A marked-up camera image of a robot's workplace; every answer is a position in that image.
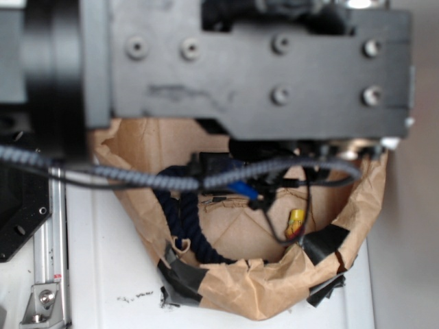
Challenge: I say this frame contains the aluminium extrusion rail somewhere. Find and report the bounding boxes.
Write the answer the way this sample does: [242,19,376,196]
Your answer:
[34,169,71,328]

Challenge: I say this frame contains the dark blue thick rope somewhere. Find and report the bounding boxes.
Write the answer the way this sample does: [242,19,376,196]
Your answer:
[150,165,239,265]

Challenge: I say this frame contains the brown paper bin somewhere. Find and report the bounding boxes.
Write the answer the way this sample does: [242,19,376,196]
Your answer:
[91,118,388,322]

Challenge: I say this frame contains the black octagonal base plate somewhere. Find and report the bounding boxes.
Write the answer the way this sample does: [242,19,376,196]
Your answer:
[0,112,54,264]

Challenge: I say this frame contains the grey braided cable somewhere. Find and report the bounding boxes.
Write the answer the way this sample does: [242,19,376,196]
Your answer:
[0,144,361,191]

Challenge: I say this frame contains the multicolour braided rope toy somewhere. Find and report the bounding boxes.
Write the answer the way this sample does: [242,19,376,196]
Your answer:
[284,209,306,246]

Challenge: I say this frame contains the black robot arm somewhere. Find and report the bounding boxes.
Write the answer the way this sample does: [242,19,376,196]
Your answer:
[1,1,414,161]

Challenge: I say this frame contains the metal corner bracket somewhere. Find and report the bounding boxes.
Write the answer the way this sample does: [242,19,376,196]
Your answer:
[19,282,67,328]

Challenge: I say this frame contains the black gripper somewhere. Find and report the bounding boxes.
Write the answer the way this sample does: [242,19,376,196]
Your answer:
[109,1,413,159]

